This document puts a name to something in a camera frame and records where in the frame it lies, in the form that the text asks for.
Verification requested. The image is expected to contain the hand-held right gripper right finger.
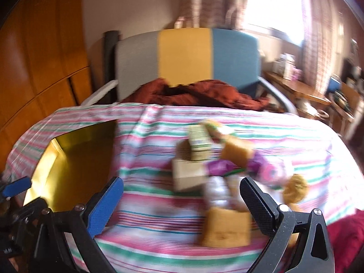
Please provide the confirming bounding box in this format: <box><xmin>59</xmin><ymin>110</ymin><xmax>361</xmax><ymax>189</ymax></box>
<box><xmin>239</xmin><ymin>176</ymin><xmax>334</xmax><ymax>273</ymax></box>

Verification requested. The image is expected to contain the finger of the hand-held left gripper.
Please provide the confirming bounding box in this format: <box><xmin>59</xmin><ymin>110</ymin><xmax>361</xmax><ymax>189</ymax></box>
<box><xmin>0</xmin><ymin>197</ymin><xmax>49</xmax><ymax>235</ymax></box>
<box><xmin>0</xmin><ymin>176</ymin><xmax>32</xmax><ymax>202</ymax></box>

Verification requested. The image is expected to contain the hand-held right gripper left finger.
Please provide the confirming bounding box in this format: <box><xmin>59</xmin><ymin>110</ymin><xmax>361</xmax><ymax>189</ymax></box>
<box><xmin>28</xmin><ymin>176</ymin><xmax>124</xmax><ymax>273</ymax></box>

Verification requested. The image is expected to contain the large yellow sponge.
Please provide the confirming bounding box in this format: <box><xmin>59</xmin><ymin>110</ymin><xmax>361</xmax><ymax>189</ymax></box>
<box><xmin>202</xmin><ymin>207</ymin><xmax>252</xmax><ymax>248</ymax></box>

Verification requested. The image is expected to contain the white plastic bag wad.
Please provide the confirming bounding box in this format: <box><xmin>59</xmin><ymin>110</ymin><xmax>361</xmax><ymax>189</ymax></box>
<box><xmin>205</xmin><ymin>176</ymin><xmax>231</xmax><ymax>209</ymax></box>

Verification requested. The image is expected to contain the yellow plush toy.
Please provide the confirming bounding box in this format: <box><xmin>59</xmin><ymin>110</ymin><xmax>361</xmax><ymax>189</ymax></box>
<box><xmin>281</xmin><ymin>173</ymin><xmax>309</xmax><ymax>204</ymax></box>

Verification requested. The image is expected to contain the gold tin box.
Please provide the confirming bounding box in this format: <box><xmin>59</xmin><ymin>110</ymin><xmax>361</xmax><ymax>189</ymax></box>
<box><xmin>23</xmin><ymin>119</ymin><xmax>118</xmax><ymax>214</ymax></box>

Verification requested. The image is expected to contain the small purple packet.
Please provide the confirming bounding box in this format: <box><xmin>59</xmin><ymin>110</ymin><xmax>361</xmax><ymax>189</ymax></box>
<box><xmin>207</xmin><ymin>159</ymin><xmax>238</xmax><ymax>177</ymax></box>

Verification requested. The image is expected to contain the beige tall box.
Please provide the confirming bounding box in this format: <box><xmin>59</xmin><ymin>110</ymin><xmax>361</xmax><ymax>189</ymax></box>
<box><xmin>171</xmin><ymin>141</ymin><xmax>208</xmax><ymax>192</ymax></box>

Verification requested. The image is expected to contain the green white small box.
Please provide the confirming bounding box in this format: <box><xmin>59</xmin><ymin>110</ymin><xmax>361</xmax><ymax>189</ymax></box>
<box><xmin>188</xmin><ymin>124</ymin><xmax>214</xmax><ymax>161</ymax></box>

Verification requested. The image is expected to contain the striped bed sheet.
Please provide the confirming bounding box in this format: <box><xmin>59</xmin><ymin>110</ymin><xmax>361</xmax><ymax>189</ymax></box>
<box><xmin>6</xmin><ymin>102</ymin><xmax>364</xmax><ymax>273</ymax></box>

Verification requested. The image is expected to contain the red cloth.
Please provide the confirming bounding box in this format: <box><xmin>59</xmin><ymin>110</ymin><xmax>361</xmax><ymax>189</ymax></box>
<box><xmin>327</xmin><ymin>207</ymin><xmax>364</xmax><ymax>273</ymax></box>

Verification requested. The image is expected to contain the white armrest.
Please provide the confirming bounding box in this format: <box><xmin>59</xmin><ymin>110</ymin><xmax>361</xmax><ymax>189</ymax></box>
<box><xmin>82</xmin><ymin>80</ymin><xmax>119</xmax><ymax>106</ymax></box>

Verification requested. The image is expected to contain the red-brown quilted jacket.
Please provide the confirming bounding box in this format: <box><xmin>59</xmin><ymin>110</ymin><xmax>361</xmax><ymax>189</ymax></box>
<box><xmin>122</xmin><ymin>78</ymin><xmax>285</xmax><ymax>113</ymax></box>

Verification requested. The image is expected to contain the wooden desk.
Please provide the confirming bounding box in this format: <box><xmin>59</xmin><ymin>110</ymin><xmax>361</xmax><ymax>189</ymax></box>
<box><xmin>263</xmin><ymin>71</ymin><xmax>332</xmax><ymax>120</ymax></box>

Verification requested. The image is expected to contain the wooden wardrobe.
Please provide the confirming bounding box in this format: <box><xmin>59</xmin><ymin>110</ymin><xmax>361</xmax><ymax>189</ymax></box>
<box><xmin>0</xmin><ymin>0</ymin><xmax>94</xmax><ymax>171</ymax></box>

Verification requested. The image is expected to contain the wooden chair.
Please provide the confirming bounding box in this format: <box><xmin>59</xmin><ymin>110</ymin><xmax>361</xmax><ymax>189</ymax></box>
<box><xmin>330</xmin><ymin>81</ymin><xmax>364</xmax><ymax>140</ymax></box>

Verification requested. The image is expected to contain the white carton box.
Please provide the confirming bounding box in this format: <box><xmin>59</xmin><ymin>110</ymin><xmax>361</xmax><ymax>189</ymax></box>
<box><xmin>273</xmin><ymin>53</ymin><xmax>296</xmax><ymax>80</ymax></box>

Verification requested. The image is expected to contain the grey yellow blue chair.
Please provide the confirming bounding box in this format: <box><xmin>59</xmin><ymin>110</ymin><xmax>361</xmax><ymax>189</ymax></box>
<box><xmin>114</xmin><ymin>27</ymin><xmax>299</xmax><ymax>114</ymax></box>

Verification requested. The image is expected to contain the beige patterned curtain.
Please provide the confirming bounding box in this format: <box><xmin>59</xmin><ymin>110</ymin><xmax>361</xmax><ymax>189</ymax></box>
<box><xmin>296</xmin><ymin>0</ymin><xmax>353</xmax><ymax>71</ymax></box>
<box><xmin>173</xmin><ymin>0</ymin><xmax>251</xmax><ymax>30</ymax></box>

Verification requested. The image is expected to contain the window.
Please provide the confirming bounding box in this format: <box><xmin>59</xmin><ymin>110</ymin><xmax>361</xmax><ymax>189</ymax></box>
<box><xmin>245</xmin><ymin>0</ymin><xmax>308</xmax><ymax>46</ymax></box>

